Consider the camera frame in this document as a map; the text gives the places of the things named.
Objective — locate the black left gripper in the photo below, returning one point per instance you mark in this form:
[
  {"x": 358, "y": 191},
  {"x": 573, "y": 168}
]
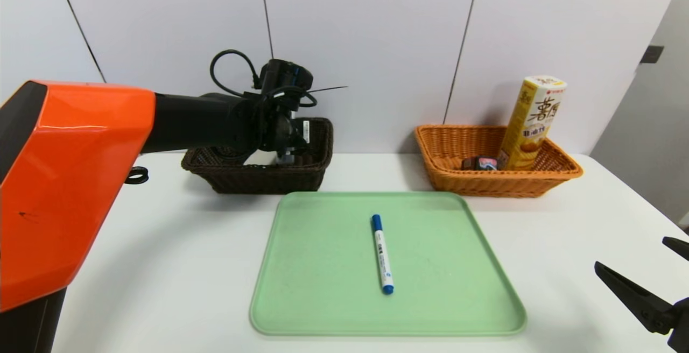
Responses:
[{"x": 304, "y": 132}]

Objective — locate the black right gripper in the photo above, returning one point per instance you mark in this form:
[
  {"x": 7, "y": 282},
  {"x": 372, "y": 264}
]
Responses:
[{"x": 681, "y": 326}]

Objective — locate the grey clear compass case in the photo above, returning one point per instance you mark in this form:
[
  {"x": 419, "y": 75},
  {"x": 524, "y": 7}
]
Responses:
[{"x": 287, "y": 158}]

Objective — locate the small black snack carton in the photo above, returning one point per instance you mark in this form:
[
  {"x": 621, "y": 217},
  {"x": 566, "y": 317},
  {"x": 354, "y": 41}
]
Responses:
[{"x": 480, "y": 163}]

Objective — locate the tall yellow chip box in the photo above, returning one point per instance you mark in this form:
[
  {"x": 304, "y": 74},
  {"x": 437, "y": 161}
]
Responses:
[{"x": 530, "y": 121}]

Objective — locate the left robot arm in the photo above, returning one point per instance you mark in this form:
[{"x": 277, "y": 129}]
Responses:
[{"x": 70, "y": 181}]

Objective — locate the dark brown wicker basket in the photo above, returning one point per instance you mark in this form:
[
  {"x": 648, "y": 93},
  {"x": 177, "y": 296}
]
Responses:
[{"x": 258, "y": 178}]

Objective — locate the orange wicker basket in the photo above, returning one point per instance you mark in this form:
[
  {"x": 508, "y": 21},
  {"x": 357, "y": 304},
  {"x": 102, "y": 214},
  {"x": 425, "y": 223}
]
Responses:
[{"x": 452, "y": 154}]

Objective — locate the blue white marker pen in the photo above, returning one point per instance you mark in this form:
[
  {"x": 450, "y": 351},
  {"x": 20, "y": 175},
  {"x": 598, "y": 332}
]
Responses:
[{"x": 381, "y": 253}]

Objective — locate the light green plastic tray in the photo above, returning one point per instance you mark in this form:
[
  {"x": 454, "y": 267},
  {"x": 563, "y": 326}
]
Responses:
[{"x": 323, "y": 277}]

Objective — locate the dark wall bracket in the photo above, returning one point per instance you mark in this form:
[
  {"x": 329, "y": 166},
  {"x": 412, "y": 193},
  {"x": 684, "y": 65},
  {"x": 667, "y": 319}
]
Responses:
[{"x": 650, "y": 55}]

